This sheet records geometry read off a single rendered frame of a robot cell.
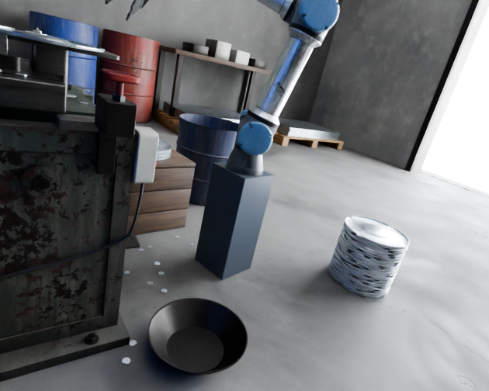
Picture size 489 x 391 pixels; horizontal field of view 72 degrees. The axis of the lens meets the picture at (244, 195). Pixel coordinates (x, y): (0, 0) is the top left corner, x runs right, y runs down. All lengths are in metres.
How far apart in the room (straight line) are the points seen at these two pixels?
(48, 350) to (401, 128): 4.88
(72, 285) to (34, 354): 0.20
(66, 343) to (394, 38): 5.31
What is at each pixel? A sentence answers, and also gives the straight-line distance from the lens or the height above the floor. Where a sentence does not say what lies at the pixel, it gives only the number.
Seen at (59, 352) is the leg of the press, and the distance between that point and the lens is 1.10.
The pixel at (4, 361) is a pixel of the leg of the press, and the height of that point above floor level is 0.03.
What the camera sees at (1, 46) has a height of 0.75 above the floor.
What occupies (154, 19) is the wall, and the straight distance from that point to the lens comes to 4.65.
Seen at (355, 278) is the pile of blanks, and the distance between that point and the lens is 1.65.
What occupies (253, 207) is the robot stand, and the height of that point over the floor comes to 0.32.
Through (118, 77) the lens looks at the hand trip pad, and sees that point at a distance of 0.74.
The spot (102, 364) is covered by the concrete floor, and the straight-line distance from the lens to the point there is 1.11.
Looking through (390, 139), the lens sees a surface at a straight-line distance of 5.35.
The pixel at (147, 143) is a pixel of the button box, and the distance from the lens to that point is 0.88.
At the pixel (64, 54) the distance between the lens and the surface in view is 1.03.
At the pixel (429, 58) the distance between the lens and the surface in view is 5.31.
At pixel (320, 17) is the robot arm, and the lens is 1.14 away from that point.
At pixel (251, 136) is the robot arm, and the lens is 1.13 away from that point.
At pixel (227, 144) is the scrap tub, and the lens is 1.96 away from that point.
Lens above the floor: 0.82
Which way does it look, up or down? 20 degrees down
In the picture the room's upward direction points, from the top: 13 degrees clockwise
